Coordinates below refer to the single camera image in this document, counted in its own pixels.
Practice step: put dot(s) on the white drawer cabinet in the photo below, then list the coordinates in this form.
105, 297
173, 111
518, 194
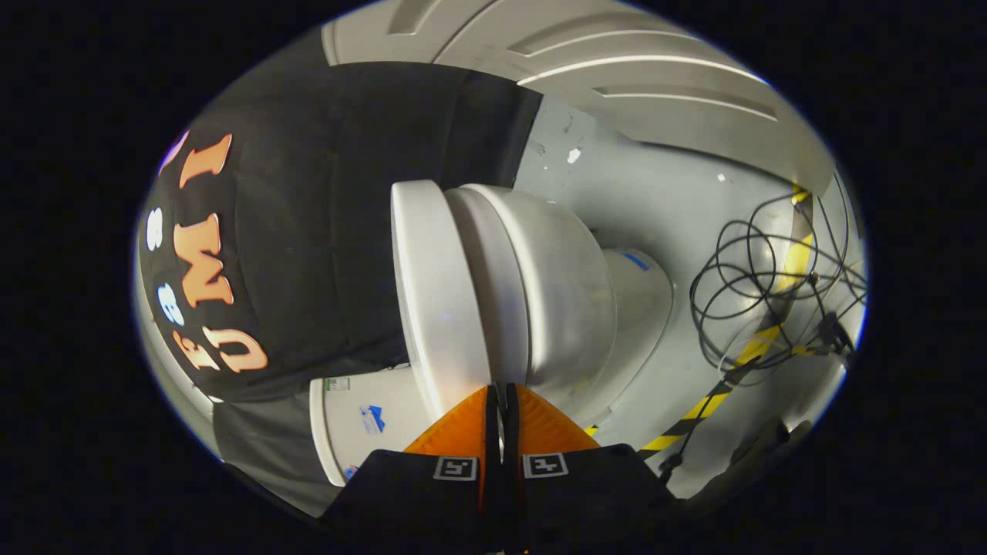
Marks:
617, 69

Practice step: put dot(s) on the white toilet lid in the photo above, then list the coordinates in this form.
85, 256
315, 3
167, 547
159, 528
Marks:
432, 293

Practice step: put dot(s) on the yellow black floor tape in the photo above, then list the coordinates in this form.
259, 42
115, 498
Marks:
798, 262

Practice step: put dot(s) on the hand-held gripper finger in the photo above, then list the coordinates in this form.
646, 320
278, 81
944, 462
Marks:
492, 439
511, 439

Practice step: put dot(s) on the black backdrop cloth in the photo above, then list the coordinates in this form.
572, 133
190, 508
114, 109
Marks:
331, 231

